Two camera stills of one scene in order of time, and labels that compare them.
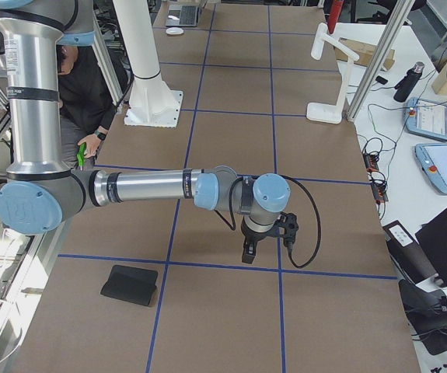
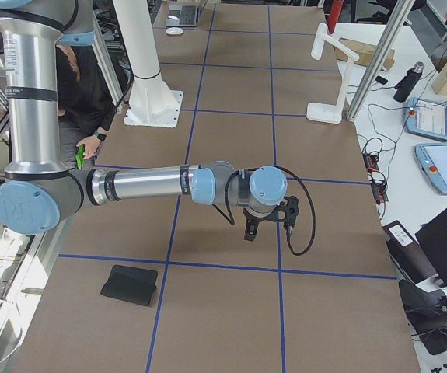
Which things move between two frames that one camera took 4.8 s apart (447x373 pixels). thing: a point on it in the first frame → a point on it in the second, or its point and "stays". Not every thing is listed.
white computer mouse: [174, 30] stays
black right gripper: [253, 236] → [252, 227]
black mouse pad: [133, 284] stays
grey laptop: [187, 15] stays
